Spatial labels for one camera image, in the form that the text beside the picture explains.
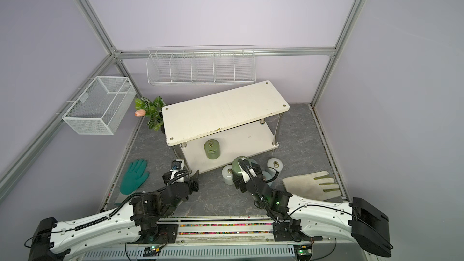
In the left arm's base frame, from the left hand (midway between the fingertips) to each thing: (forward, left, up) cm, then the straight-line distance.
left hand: (189, 172), depth 77 cm
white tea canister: (0, -16, -6) cm, 17 cm away
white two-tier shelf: (+10, -25, +20) cm, 34 cm away
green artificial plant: (+26, +16, +13) cm, 33 cm away
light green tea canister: (-4, -20, +7) cm, 22 cm away
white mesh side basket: (+29, +42, +13) cm, 53 cm away
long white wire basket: (+59, -22, +13) cm, 65 cm away
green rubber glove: (+6, +31, -14) cm, 35 cm away
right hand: (+1, -23, +1) cm, 23 cm away
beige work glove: (-5, -53, -13) cm, 55 cm away
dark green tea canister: (+11, -10, 0) cm, 15 cm away
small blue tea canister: (-8, -32, +10) cm, 35 cm away
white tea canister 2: (+2, -39, -5) cm, 39 cm away
